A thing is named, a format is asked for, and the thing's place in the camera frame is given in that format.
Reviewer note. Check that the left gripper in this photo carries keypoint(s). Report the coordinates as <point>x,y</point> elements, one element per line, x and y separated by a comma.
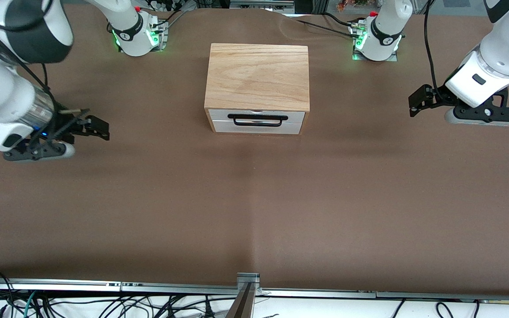
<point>439,98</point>

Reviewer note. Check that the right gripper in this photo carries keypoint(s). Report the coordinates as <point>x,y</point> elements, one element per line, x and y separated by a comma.
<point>70,124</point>

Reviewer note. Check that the light wooden drawer cabinet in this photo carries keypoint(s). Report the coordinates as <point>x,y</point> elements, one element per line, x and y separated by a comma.
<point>256,75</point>

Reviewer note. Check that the brown table cover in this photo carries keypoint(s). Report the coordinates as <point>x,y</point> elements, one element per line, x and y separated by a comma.
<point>254,212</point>

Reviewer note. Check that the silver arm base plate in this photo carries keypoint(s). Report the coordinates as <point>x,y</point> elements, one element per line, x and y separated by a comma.
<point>162,35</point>
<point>357,31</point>

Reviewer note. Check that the aluminium table edge rail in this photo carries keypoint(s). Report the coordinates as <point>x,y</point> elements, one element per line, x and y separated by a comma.
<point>104,286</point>

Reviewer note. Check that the aluminium centre bracket post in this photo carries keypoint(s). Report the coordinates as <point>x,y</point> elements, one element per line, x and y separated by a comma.
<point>246,296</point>

